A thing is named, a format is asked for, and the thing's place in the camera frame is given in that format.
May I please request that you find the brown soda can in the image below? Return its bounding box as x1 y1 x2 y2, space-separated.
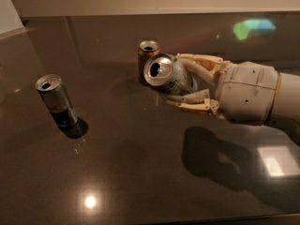
138 40 160 85

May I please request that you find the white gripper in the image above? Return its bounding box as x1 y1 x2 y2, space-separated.
164 53 278 126

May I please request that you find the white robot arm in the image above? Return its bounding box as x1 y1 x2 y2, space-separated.
164 53 300 144

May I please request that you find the slim silver black can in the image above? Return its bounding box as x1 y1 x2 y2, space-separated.
36 74 78 128

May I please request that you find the white green 7up can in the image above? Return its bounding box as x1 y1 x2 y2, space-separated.
143 53 197 96

